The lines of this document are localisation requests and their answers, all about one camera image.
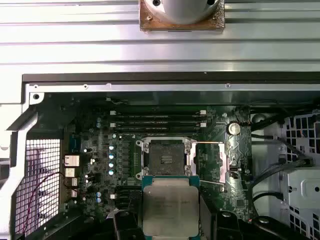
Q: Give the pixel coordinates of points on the metal socket cover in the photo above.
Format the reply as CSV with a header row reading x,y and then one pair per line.
x,y
223,165

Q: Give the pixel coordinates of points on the square brown base plate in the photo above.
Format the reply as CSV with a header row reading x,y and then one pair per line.
x,y
160,26

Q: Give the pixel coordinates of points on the green motherboard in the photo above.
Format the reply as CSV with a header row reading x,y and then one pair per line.
x,y
237,190

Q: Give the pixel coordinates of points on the black silver PC case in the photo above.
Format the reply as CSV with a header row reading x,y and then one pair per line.
x,y
150,87

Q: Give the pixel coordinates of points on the RAM slot white clips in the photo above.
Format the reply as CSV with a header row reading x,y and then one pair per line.
x,y
160,112
127,197
160,124

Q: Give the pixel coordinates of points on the CPU socket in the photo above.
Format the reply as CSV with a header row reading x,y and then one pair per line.
x,y
165,155

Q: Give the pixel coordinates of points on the blue silver capacitor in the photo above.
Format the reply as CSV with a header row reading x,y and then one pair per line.
x,y
111,156
111,147
111,165
111,172

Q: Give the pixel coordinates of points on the silver internal USB port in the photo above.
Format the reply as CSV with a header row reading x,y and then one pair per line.
x,y
233,168

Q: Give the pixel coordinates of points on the silver green CPU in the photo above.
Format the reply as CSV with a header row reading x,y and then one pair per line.
x,y
170,200

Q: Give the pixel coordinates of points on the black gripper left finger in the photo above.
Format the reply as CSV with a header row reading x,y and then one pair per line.
x,y
125,227

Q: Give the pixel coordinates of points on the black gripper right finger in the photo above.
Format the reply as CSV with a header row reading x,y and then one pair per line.
x,y
225,227

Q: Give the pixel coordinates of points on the silver perforated drive cage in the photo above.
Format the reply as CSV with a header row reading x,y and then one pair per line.
x,y
303,185

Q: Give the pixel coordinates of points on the round coin cell battery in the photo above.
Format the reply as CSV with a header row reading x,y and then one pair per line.
x,y
233,128

